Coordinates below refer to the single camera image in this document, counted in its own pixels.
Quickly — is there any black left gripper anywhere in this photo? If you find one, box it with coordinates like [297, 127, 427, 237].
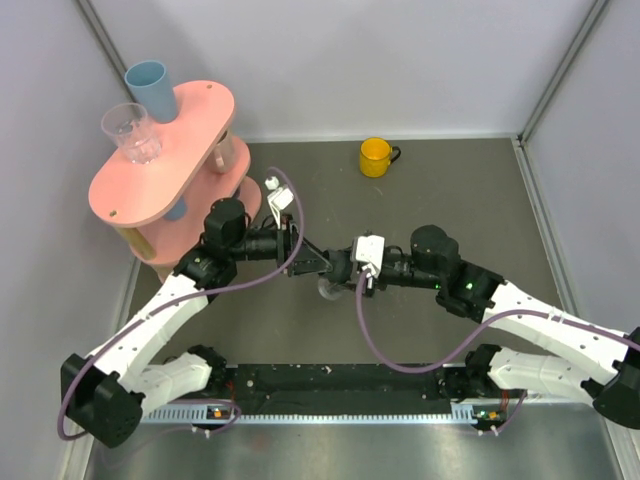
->
[229, 212, 333, 277]

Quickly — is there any grey threaded coupling nut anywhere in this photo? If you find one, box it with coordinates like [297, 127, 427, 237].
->
[324, 249, 354, 285]

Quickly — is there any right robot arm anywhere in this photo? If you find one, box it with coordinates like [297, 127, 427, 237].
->
[352, 225, 639, 429]

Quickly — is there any yellow mug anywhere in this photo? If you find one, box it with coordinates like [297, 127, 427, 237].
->
[359, 137, 401, 178]

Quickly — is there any pink metallic cup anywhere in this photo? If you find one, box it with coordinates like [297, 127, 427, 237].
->
[206, 130, 236, 174]

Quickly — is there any small blue cup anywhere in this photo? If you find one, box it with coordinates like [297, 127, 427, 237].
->
[163, 196, 187, 221]

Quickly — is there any pink tiered shelf stand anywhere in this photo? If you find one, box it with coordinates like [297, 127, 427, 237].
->
[88, 80, 262, 280]

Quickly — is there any clear drinking glass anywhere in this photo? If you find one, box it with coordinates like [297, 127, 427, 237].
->
[101, 102, 162, 164]

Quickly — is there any blue plastic cup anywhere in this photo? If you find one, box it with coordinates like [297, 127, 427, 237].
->
[124, 60, 178, 124]

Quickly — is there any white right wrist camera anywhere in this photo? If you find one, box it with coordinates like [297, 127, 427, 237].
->
[351, 234, 385, 278]

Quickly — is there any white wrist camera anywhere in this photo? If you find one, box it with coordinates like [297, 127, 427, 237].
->
[351, 234, 385, 278]
[265, 176, 294, 226]

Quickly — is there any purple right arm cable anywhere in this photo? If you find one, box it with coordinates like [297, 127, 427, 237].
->
[355, 272, 636, 374]

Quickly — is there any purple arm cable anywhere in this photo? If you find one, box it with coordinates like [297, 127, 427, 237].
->
[57, 167, 306, 442]
[355, 272, 636, 374]

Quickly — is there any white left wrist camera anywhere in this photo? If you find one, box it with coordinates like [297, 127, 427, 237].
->
[265, 176, 294, 226]

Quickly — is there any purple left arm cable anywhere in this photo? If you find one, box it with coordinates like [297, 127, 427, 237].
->
[57, 167, 306, 442]

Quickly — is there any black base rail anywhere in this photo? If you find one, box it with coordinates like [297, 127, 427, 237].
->
[224, 364, 478, 416]

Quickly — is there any white slotted cable duct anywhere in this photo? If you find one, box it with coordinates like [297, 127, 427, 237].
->
[141, 404, 506, 426]

